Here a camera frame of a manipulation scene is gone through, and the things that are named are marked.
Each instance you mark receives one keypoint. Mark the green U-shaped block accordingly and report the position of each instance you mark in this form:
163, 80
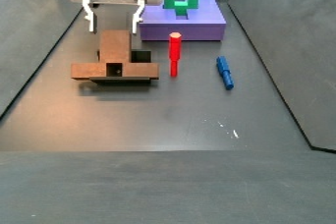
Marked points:
180, 6

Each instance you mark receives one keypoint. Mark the red peg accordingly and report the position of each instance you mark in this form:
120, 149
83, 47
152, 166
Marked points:
175, 51

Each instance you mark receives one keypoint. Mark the black angle fixture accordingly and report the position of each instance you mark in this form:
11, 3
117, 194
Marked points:
132, 69

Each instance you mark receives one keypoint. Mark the blue peg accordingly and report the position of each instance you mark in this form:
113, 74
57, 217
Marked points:
224, 72

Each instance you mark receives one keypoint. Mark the purple base block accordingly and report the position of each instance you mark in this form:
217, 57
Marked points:
201, 25

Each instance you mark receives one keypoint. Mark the brown T-shaped block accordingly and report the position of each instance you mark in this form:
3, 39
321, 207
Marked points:
115, 46

